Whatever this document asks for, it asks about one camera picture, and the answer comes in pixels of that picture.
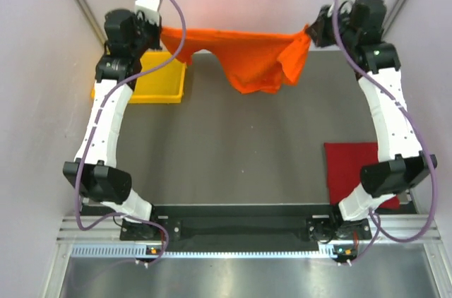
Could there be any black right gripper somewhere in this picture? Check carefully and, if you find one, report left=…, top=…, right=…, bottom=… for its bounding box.
left=304, top=4, right=356, bottom=52

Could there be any orange t-shirt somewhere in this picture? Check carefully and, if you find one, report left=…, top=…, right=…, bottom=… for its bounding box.
left=177, top=29, right=311, bottom=94

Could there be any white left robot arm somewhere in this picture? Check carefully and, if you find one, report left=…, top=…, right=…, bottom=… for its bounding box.
left=63, top=8, right=162, bottom=239

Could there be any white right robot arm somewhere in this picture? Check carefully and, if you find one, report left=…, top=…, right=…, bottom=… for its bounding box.
left=307, top=0, right=437, bottom=239

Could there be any yellow plastic bin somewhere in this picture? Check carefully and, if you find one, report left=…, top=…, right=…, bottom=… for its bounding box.
left=90, top=51, right=187, bottom=105

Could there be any folded red t-shirt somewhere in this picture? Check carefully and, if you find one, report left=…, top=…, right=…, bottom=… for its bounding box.
left=323, top=142, right=378, bottom=205

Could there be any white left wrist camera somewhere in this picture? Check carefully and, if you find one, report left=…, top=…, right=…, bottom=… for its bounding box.
left=134, top=0, right=162, bottom=26

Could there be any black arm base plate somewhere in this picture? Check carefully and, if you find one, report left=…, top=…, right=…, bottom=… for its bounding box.
left=80, top=204, right=374, bottom=242

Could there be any aluminium frame rail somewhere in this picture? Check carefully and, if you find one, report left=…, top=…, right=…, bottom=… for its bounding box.
left=56, top=215, right=442, bottom=260

